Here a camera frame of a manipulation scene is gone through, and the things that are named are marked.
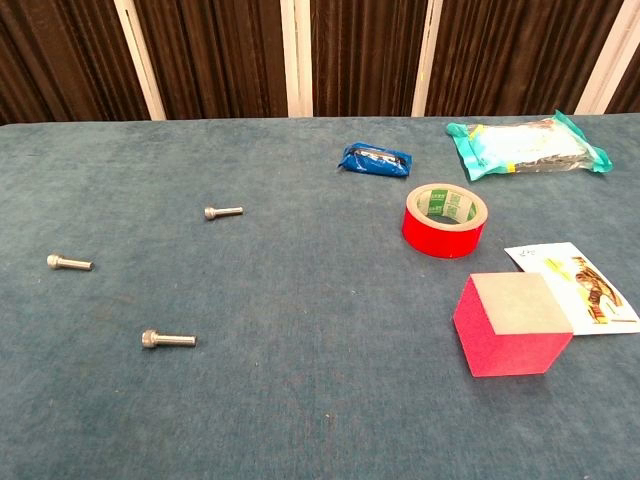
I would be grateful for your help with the teal wet wipes pack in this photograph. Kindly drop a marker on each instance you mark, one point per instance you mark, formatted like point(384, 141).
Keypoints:
point(525, 145)

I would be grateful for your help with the silver bolt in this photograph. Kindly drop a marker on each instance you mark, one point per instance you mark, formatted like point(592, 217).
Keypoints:
point(170, 340)
point(70, 262)
point(223, 211)

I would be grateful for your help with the white printed card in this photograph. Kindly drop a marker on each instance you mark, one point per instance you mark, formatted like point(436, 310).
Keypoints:
point(590, 290)

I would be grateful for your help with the red sponge cube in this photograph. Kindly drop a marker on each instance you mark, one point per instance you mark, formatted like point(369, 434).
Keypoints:
point(510, 340)

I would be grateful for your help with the white partition post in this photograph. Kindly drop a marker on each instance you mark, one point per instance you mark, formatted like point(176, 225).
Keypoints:
point(426, 60)
point(296, 60)
point(607, 55)
point(140, 60)

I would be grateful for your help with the blue snack packet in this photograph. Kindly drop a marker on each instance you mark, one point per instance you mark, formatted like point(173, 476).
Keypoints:
point(375, 162)

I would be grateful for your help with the red tape roll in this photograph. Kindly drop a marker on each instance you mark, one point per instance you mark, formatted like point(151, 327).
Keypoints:
point(440, 240)

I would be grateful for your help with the teal velvet table cloth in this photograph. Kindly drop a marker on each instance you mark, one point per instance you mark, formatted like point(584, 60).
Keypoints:
point(300, 300)

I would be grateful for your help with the dark brown curtain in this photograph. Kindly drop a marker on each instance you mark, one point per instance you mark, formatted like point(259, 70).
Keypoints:
point(225, 50)

